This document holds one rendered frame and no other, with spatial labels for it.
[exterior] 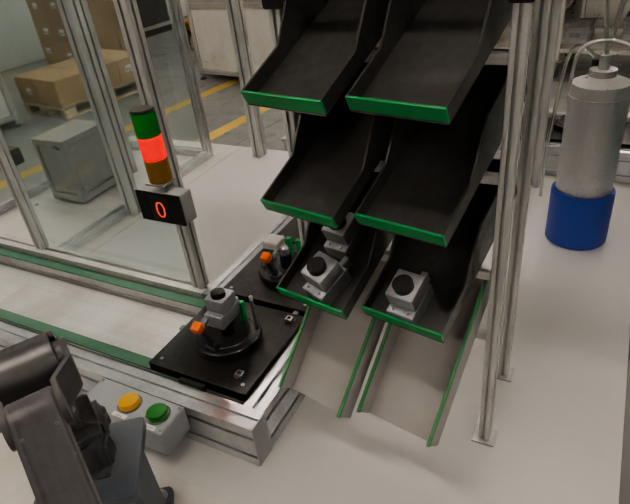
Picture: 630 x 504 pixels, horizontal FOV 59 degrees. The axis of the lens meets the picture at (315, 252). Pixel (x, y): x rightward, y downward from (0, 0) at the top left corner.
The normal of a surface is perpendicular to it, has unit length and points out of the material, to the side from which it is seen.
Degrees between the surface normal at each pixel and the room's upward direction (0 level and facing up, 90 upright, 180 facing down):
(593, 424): 0
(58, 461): 36
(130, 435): 0
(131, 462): 0
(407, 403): 45
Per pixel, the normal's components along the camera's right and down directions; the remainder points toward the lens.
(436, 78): -0.35, -0.55
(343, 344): -0.50, -0.25
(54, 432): 0.24, -0.44
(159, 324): -0.11, -0.84
